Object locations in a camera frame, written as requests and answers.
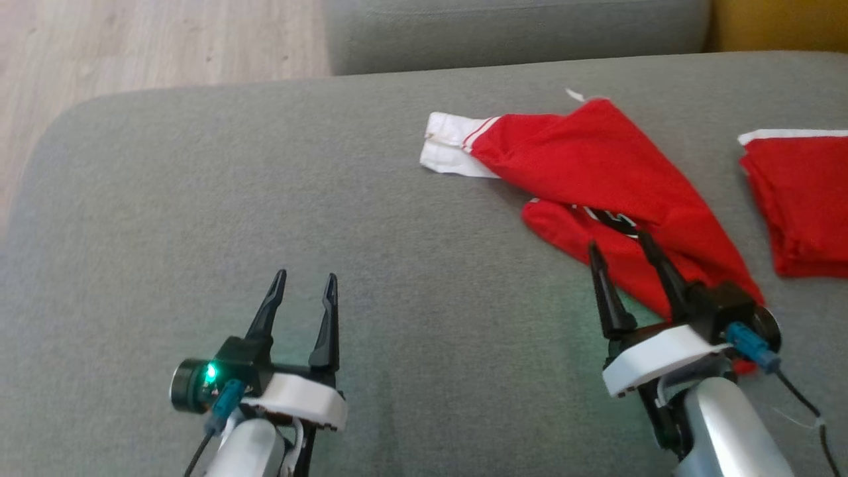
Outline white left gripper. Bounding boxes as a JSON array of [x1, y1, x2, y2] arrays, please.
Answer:
[[241, 268, 348, 433]]

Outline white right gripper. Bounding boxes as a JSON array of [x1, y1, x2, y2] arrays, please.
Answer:
[[588, 229, 735, 399]]

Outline red Bulls basketball jersey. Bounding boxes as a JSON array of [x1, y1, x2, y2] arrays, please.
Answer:
[[419, 88, 768, 377]]

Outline red Bulls basketball shorts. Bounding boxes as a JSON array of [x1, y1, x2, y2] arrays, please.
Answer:
[[737, 129, 848, 279]]

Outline large grey sofa seat cushion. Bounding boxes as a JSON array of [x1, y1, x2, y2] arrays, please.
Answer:
[[0, 51, 848, 477]]

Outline grey sofa back cushion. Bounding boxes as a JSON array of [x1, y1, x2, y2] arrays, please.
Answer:
[[323, 0, 713, 76]]

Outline narrow yellow sofa backrest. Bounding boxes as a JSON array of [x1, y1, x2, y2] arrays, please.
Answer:
[[706, 0, 848, 54]]

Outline left camera cable teal plug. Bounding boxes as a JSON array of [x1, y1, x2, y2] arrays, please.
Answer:
[[184, 379, 247, 477]]

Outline black looped left gripper cable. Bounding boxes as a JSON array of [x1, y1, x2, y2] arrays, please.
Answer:
[[282, 417, 317, 477]]

